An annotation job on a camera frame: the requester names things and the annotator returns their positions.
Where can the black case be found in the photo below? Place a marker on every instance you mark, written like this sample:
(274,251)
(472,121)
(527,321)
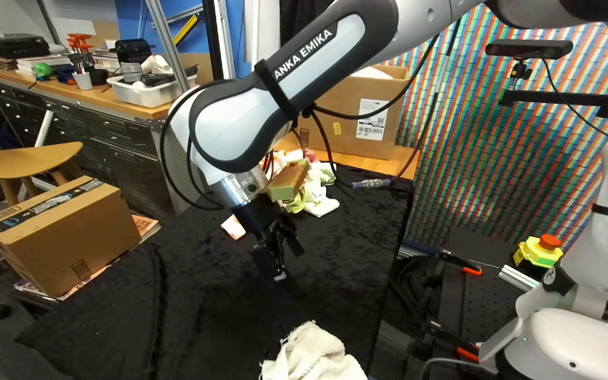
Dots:
(15,45)

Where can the black vertical pole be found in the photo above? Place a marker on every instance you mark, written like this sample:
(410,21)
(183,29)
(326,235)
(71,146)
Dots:
(216,39)

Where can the black appliance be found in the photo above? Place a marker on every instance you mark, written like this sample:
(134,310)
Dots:
(134,52)

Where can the silver metal rail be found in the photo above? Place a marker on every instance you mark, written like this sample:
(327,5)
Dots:
(166,44)

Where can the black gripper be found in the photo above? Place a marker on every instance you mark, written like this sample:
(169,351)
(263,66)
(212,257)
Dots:
(262,223)

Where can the small white towel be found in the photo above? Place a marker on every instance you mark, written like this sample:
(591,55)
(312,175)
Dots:
(310,356)

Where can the wooden stool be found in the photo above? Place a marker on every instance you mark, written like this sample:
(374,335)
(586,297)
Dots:
(22,161)

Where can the large white towel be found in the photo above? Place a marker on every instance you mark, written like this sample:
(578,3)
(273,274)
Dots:
(321,205)

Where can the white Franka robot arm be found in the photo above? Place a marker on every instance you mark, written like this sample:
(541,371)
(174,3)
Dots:
(305,78)

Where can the yellow emergency stop red button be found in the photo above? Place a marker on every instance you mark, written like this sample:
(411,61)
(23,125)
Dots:
(537,255)

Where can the silver metal cylinder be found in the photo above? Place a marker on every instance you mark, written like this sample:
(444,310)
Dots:
(517,277)

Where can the black camera mount rod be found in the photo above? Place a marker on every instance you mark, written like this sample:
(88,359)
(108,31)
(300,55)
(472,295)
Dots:
(557,99)

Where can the long cardboard box black tape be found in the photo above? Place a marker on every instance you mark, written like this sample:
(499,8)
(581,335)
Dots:
(57,234)

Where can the black table cloth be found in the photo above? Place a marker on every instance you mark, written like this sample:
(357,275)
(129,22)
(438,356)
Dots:
(178,310)

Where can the cardboard box with white label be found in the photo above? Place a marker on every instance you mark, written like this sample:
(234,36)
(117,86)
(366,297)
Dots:
(358,119)

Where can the black curtain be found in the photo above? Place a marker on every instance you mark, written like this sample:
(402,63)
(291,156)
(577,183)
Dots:
(305,14)

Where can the grey workbench wooden top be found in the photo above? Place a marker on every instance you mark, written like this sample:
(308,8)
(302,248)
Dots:
(106,148)

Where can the white plastic bin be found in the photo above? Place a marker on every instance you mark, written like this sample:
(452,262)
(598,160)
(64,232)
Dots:
(146,93)

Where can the pale green towel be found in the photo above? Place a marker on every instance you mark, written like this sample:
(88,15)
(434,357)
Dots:
(318,175)

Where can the colourful striped backdrop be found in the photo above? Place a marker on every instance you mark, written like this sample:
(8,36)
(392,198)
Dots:
(500,170)

